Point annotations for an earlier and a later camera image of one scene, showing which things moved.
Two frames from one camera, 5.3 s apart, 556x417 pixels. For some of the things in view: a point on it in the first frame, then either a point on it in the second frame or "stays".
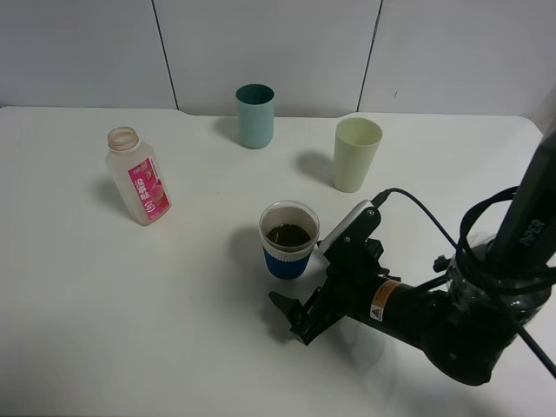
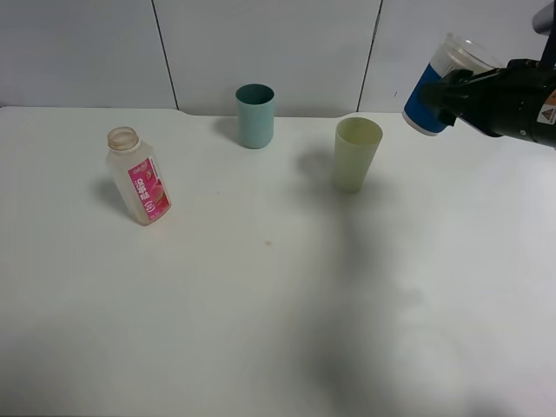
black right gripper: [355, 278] -> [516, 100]
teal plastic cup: [255, 103] stays
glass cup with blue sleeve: [288, 231] -> [453, 53]
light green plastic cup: [356, 141] stays
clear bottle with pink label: [139, 176] stays
